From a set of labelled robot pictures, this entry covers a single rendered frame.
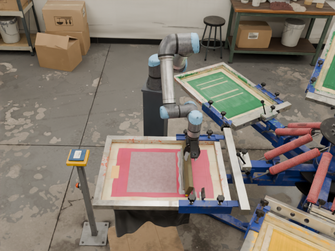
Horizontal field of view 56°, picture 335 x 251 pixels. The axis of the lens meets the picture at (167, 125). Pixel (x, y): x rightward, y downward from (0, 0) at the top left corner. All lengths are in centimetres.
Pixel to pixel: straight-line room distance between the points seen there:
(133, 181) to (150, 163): 18
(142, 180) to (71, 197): 133
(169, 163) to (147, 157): 15
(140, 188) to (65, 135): 204
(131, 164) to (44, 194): 140
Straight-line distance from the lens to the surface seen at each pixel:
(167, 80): 179
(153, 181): 196
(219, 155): 211
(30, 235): 305
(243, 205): 182
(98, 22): 565
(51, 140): 380
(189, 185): 182
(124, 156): 212
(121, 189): 193
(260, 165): 204
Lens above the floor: 246
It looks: 40 degrees down
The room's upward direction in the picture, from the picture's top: 2 degrees clockwise
